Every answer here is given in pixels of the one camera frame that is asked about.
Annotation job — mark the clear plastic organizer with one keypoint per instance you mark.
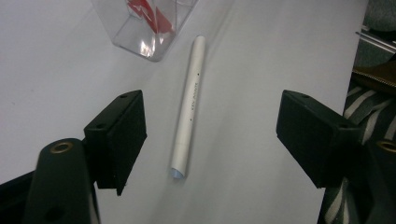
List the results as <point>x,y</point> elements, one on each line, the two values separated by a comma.
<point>137,34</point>

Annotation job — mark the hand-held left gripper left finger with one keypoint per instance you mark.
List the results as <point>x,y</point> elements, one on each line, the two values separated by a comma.
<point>115,140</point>

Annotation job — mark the brown jacket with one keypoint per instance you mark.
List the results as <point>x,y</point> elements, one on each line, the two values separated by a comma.
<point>376,76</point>

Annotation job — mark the metal floor rail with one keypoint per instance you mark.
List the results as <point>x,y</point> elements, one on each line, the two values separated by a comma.
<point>376,42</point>

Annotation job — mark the white board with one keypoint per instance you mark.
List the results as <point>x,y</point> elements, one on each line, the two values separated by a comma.
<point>264,46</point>

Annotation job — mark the red pen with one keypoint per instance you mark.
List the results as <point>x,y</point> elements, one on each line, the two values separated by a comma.
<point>152,17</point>

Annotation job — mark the striped clothing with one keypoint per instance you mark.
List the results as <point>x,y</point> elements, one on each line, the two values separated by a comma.
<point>358,102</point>

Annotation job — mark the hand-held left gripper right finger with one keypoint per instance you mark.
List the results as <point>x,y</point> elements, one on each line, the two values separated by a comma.
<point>314,137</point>

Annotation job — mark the white pen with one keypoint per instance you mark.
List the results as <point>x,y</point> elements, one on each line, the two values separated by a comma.
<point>190,105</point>

